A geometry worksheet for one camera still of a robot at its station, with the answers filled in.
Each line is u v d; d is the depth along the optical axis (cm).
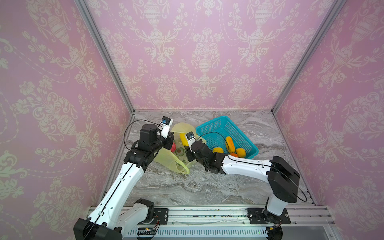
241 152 92
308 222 76
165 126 63
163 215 74
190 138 70
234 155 90
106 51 86
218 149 92
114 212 40
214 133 69
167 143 66
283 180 45
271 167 47
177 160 70
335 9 69
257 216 74
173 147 95
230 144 97
